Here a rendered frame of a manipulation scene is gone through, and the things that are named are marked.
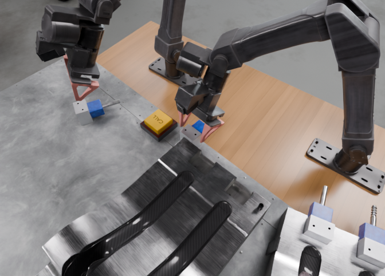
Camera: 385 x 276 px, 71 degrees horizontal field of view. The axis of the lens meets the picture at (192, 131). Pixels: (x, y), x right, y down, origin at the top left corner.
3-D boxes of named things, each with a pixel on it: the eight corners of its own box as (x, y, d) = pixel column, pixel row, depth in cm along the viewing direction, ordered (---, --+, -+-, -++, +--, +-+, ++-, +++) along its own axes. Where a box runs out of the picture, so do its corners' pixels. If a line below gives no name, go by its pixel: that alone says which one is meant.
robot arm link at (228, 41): (201, 55, 58) (371, 0, 39) (215, 32, 63) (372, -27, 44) (227, 97, 65) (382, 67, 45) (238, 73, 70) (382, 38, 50)
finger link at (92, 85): (66, 105, 69) (73, 76, 64) (61, 87, 73) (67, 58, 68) (93, 106, 73) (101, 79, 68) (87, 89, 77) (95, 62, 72)
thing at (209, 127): (200, 150, 70) (213, 121, 66) (181, 134, 73) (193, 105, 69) (214, 144, 75) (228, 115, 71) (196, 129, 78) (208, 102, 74)
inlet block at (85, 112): (119, 101, 88) (116, 89, 83) (124, 111, 85) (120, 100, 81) (78, 114, 85) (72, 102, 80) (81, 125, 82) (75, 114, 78)
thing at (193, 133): (210, 117, 84) (211, 105, 80) (222, 125, 82) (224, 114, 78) (180, 141, 78) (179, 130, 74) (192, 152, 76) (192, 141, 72)
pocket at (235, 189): (234, 183, 65) (235, 176, 62) (252, 197, 63) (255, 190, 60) (222, 196, 63) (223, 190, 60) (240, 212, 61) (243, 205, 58)
